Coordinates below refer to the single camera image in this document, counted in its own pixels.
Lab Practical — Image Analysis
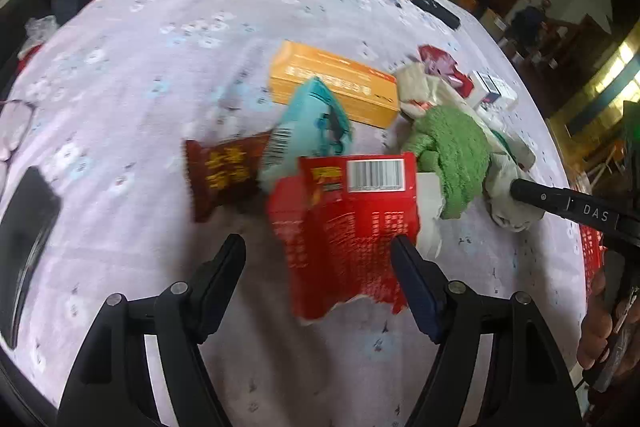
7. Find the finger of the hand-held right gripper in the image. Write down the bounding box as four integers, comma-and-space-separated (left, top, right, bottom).
510, 178, 621, 233

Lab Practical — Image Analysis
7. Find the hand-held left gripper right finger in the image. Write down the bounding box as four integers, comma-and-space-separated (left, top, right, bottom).
390, 235, 583, 427

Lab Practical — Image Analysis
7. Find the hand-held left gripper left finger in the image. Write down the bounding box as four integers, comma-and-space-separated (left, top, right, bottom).
57, 234, 247, 427

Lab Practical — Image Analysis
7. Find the red plastic basket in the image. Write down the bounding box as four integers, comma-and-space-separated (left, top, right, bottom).
579, 224, 607, 303

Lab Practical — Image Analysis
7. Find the white red wet wipe packet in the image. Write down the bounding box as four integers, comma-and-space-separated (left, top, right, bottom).
394, 63, 545, 234

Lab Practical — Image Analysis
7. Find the dark red snack packet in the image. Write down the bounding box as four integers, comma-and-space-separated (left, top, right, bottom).
184, 132, 274, 224

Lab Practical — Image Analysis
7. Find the green towel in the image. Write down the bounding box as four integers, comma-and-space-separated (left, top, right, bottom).
404, 106, 494, 221

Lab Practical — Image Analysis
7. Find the teal snack packet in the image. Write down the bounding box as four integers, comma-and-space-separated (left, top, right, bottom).
259, 77, 354, 194

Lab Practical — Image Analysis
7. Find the orange cardboard box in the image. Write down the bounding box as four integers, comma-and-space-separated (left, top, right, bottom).
268, 39, 402, 130

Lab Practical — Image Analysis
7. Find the person's right hand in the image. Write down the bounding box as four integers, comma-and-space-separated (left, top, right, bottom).
576, 271, 619, 371

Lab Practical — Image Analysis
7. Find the white medicine box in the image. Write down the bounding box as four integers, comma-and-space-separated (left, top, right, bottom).
470, 70, 519, 108

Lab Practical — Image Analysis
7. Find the crumpled red wrapper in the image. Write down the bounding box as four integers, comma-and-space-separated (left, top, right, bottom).
416, 45, 474, 98

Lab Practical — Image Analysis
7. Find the black tablet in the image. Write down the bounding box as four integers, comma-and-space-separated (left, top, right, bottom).
0, 166, 62, 351

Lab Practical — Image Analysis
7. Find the purple floral tablecloth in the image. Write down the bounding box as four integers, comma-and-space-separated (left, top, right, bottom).
0, 0, 589, 427

